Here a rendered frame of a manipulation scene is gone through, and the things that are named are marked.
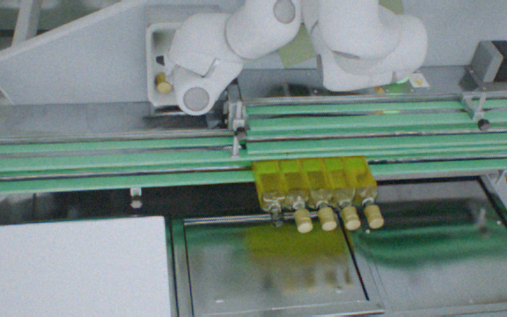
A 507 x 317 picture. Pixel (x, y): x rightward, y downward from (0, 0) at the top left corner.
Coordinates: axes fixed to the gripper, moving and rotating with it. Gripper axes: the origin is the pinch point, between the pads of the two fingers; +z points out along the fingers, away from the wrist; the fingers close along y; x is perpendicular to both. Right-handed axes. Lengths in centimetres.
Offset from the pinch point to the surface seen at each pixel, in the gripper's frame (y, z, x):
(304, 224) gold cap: 24.7, -24.0, -33.3
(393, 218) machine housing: 56, -5, -46
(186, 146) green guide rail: 0.0, -0.6, -23.9
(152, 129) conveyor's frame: -7.9, 3.3, -20.6
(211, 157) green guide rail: 5.8, -5.1, -24.8
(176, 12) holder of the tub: -1.5, 3.8, 8.0
